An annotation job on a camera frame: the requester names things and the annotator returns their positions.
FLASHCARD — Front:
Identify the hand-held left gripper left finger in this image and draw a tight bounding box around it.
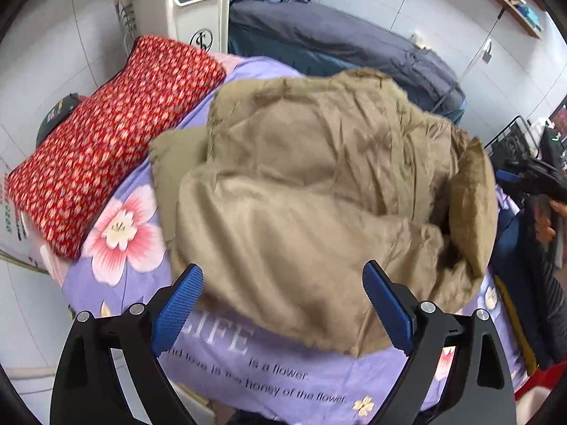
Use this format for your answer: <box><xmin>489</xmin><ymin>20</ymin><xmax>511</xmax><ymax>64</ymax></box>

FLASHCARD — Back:
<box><xmin>50</xmin><ymin>263</ymin><xmax>205</xmax><ymax>425</ymax></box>

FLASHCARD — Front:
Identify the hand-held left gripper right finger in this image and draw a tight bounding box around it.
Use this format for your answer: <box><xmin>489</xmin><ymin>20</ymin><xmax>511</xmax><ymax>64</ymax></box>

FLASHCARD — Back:
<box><xmin>362</xmin><ymin>260</ymin><xmax>517</xmax><ymax>425</ymax></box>

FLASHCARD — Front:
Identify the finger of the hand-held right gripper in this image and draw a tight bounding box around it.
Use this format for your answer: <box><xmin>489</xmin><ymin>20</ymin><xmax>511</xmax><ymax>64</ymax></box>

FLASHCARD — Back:
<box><xmin>495</xmin><ymin>167</ymin><xmax>532</xmax><ymax>192</ymax></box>

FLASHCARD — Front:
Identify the tan hooded padded jacket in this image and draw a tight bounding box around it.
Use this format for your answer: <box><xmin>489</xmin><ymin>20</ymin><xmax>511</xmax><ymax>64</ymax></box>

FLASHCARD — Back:
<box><xmin>148</xmin><ymin>68</ymin><xmax>499</xmax><ymax>358</ymax></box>

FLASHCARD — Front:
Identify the black clothes rack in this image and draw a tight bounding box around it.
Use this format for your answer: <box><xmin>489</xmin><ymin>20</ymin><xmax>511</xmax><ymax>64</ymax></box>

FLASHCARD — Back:
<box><xmin>485</xmin><ymin>115</ymin><xmax>539</xmax><ymax>164</ymax></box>

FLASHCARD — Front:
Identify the person's right hand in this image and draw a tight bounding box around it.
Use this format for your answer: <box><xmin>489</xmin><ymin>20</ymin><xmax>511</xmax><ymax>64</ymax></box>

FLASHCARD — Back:
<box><xmin>534</xmin><ymin>199</ymin><xmax>567</xmax><ymax>245</ymax></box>

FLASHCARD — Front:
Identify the navy garment with yellow trim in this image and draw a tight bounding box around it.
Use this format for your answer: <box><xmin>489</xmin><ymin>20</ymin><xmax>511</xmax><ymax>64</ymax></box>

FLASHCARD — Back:
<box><xmin>489</xmin><ymin>208</ymin><xmax>567</xmax><ymax>370</ymax></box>

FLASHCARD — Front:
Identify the metal stand pole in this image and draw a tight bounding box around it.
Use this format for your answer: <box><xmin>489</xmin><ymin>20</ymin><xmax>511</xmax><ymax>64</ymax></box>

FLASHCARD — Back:
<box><xmin>434</xmin><ymin>40</ymin><xmax>493</xmax><ymax>111</ymax></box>

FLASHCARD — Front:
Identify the purple floral bed sheet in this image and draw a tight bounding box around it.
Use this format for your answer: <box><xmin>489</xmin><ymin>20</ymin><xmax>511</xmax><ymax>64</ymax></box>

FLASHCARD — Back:
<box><xmin>40</xmin><ymin>55</ymin><xmax>539</xmax><ymax>423</ymax></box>

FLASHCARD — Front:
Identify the white printed cardboard box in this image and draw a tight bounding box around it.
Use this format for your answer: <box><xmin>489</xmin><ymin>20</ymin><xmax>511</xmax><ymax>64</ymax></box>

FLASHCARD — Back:
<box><xmin>0</xmin><ymin>172</ymin><xmax>49</xmax><ymax>271</ymax></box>

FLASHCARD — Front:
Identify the red patterned pillow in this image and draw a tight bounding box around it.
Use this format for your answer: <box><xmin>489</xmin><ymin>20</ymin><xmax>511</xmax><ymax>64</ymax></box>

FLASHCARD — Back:
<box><xmin>6</xmin><ymin>35</ymin><xmax>228</xmax><ymax>261</ymax></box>

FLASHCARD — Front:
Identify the grey quilt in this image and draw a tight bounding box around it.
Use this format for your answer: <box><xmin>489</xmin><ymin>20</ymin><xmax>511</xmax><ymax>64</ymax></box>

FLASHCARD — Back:
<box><xmin>228</xmin><ymin>0</ymin><xmax>466</xmax><ymax>111</ymax></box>

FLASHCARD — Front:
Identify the black case with stickers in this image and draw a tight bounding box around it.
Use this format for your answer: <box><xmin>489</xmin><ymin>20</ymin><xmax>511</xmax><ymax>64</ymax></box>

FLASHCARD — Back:
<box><xmin>35</xmin><ymin>93</ymin><xmax>85</xmax><ymax>142</ymax></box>

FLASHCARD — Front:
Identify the white floor-standing machine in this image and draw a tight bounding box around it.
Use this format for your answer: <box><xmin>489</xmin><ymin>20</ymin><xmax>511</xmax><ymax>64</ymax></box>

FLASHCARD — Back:
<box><xmin>107</xmin><ymin>0</ymin><xmax>233</xmax><ymax>56</ymax></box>

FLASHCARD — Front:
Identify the wooden wall shelf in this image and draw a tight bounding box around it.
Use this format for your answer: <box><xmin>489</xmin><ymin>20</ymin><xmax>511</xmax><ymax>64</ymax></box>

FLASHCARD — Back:
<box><xmin>447</xmin><ymin>0</ymin><xmax>545</xmax><ymax>38</ymax></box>

